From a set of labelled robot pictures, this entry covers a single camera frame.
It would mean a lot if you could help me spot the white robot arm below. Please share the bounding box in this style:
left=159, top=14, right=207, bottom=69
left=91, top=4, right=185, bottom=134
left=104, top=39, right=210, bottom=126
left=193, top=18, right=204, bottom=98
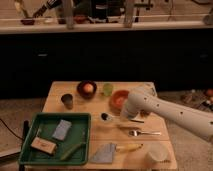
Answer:
left=121, top=90, right=213, bottom=144

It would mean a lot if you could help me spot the green cup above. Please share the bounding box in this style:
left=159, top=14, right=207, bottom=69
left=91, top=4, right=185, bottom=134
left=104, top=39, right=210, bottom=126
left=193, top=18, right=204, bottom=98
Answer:
left=103, top=83, right=113, bottom=96

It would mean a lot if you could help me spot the orange bowl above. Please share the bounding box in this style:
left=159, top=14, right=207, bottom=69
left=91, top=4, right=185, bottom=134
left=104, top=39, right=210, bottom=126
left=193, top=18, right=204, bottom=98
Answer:
left=109, top=90, right=129, bottom=111

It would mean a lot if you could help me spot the orange egg-shaped ball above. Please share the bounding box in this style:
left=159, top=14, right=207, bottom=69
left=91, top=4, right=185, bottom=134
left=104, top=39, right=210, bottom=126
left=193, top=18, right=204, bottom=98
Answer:
left=83, top=83, right=93, bottom=93

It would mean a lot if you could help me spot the dark red bowl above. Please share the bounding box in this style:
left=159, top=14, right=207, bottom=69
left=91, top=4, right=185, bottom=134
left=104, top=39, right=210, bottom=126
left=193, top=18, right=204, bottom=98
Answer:
left=77, top=80, right=97, bottom=99

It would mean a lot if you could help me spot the dark metal cup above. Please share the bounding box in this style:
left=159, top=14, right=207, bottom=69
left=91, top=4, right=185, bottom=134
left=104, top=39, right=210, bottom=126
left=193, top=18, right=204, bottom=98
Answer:
left=61, top=94, right=73, bottom=109

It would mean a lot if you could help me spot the dark grape bunch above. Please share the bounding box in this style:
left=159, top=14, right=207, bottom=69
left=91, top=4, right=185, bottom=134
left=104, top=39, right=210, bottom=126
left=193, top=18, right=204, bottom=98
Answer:
left=140, top=111, right=150, bottom=117

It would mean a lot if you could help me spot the silver fork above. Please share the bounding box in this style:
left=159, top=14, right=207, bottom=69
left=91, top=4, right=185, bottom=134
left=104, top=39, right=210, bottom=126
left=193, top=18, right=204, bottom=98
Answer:
left=128, top=130, right=161, bottom=137

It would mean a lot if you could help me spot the grey sponge in tray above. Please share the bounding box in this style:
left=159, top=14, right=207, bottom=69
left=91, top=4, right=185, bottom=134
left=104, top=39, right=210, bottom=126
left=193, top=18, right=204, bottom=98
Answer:
left=52, top=120, right=72, bottom=141

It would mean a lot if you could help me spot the yellow banana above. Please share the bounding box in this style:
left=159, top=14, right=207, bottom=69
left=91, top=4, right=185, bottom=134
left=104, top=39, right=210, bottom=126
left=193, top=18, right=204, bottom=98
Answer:
left=116, top=144, right=143, bottom=153

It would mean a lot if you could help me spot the grey cloth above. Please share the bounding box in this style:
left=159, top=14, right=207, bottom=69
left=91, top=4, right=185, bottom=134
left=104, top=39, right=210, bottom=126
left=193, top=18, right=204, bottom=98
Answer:
left=89, top=143, right=116, bottom=164

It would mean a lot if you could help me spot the green plastic tray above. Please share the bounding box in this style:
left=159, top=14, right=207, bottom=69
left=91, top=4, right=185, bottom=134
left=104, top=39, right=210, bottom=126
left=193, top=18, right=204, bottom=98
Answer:
left=18, top=113, right=91, bottom=166

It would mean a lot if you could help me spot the green cucumber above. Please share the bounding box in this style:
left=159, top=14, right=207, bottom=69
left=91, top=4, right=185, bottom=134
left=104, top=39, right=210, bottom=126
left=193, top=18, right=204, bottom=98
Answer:
left=60, top=142, right=85, bottom=161

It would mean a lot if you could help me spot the wooden block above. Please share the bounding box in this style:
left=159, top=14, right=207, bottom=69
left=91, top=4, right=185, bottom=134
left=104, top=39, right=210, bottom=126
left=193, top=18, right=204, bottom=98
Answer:
left=31, top=137, right=57, bottom=155

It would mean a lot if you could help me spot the red bowl on shelf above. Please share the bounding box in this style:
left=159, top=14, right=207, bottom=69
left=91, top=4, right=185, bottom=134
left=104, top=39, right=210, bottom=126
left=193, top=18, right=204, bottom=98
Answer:
left=21, top=18, right=35, bottom=25

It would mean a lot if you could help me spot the black cable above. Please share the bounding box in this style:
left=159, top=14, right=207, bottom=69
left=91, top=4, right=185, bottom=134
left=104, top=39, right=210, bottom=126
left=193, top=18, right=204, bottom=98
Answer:
left=0, top=117, right=24, bottom=141

